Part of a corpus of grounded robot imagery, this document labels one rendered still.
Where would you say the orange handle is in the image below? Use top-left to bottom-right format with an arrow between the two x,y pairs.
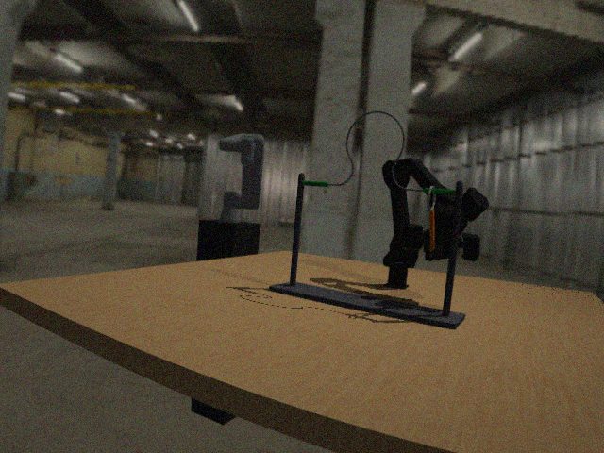
428,185 -> 436,254

